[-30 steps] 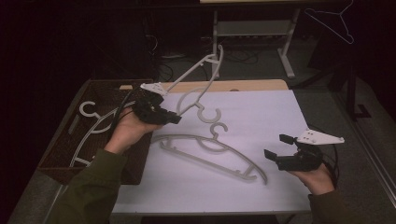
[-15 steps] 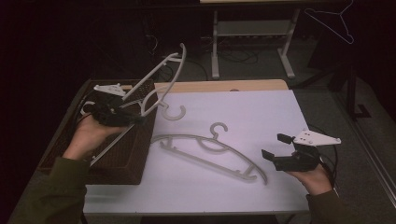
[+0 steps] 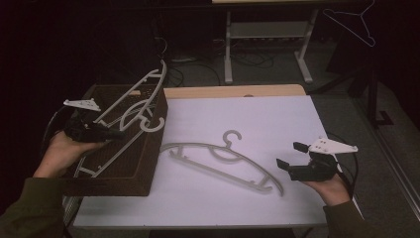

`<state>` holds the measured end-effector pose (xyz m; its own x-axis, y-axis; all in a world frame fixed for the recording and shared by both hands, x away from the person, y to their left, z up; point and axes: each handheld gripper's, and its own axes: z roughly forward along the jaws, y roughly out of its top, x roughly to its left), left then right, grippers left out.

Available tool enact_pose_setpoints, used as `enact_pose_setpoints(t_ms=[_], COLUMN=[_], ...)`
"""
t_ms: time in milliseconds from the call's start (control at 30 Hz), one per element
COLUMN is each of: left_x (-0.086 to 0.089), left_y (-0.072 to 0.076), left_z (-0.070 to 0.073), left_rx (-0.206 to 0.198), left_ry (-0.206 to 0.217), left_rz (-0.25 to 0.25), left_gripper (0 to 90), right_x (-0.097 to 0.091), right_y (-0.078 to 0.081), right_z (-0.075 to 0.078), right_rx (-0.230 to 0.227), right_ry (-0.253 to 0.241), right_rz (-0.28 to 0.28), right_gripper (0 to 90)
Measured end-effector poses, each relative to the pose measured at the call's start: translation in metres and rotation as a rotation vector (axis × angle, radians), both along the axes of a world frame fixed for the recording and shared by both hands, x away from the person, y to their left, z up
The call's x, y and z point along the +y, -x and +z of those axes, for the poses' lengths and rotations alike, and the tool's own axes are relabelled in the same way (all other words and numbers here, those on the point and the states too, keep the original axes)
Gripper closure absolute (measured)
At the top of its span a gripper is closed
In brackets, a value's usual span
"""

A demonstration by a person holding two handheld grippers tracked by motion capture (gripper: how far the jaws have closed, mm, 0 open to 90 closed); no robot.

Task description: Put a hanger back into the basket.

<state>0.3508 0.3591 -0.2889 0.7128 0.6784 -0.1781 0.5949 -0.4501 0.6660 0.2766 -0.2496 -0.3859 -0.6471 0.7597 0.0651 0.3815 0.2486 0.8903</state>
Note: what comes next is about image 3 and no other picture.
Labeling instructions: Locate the thin wire clothes hanger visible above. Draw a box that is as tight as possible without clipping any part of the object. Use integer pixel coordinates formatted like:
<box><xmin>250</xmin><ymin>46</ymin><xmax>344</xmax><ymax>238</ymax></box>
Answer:
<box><xmin>322</xmin><ymin>0</ymin><xmax>377</xmax><ymax>48</ymax></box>

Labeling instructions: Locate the black metal stand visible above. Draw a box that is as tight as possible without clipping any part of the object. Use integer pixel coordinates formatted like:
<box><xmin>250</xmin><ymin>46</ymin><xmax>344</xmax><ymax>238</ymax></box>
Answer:
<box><xmin>310</xmin><ymin>62</ymin><xmax>395</xmax><ymax>128</ymax></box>

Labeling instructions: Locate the white table mat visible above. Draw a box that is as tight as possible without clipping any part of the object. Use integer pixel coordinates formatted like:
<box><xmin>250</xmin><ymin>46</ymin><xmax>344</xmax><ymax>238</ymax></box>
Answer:
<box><xmin>72</xmin><ymin>94</ymin><xmax>331</xmax><ymax>228</ymax></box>

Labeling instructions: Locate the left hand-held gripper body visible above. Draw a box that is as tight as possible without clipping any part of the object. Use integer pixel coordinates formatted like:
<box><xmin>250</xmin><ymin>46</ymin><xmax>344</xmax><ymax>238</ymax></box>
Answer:
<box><xmin>62</xmin><ymin>98</ymin><xmax>110</xmax><ymax>143</ymax></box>

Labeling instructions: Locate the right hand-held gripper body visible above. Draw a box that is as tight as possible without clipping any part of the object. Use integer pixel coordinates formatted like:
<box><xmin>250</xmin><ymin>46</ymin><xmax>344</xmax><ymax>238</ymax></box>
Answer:
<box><xmin>288</xmin><ymin>137</ymin><xmax>359</xmax><ymax>182</ymax></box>

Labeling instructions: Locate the white metal desk frame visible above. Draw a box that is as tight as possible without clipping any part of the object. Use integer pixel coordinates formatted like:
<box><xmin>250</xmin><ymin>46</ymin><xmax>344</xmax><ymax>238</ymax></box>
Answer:
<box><xmin>223</xmin><ymin>9</ymin><xmax>321</xmax><ymax>85</ymax></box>

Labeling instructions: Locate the brown woven basket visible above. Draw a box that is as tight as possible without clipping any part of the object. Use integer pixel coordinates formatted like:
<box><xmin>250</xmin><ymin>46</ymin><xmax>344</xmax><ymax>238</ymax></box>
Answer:
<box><xmin>49</xmin><ymin>83</ymin><xmax>169</xmax><ymax>197</ymax></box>

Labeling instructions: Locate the black floor cable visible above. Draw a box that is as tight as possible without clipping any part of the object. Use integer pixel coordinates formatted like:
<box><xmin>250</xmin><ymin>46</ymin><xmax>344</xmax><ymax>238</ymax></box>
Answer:
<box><xmin>164</xmin><ymin>36</ymin><xmax>222</xmax><ymax>87</ymax></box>
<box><xmin>231</xmin><ymin>51</ymin><xmax>275</xmax><ymax>69</ymax></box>

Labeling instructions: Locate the person's left hand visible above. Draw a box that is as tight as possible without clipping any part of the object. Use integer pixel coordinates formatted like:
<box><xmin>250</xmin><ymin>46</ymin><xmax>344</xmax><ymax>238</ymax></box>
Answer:
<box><xmin>33</xmin><ymin>131</ymin><xmax>105</xmax><ymax>179</ymax></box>

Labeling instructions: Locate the person's right hand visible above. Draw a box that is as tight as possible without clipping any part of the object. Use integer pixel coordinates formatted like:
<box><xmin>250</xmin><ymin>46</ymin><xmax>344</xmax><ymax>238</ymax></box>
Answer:
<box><xmin>301</xmin><ymin>173</ymin><xmax>351</xmax><ymax>206</ymax></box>

